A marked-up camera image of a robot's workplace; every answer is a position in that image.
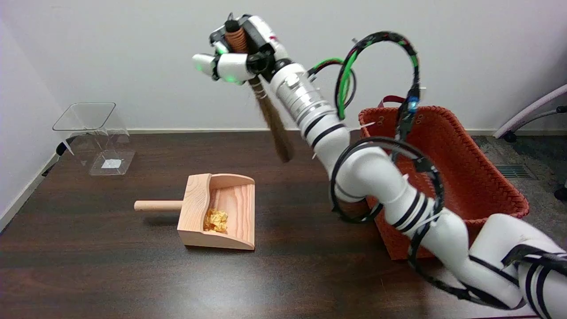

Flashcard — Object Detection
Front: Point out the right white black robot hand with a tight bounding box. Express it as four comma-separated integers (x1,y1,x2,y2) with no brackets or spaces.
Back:
193,13,293,85

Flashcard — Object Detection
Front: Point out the small brown bristle broom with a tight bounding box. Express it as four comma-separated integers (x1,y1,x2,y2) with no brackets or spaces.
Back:
224,20,295,163

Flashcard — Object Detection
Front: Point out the brown woven basket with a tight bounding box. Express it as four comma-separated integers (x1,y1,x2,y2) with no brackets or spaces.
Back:
358,95,530,261

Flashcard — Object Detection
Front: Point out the wooden dustpan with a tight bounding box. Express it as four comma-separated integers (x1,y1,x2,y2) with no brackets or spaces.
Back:
134,173,256,251

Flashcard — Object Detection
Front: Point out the crumpled yellow paper ball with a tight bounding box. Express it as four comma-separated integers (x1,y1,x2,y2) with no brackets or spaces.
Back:
203,209,229,233

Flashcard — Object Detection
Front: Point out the clear plastic container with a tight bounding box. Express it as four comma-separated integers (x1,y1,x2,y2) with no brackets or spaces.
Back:
52,102,136,177

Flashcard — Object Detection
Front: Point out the grey office chair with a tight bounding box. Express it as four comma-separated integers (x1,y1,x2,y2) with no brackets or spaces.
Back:
493,84,567,201

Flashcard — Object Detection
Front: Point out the floor vent grille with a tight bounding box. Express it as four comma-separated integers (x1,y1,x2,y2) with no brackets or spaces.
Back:
494,164,537,180

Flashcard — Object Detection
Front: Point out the black green braided cable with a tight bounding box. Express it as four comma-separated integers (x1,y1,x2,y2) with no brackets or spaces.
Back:
308,31,421,164

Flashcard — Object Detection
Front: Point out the black cable loop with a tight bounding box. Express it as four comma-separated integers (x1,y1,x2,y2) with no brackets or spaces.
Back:
329,136,445,224

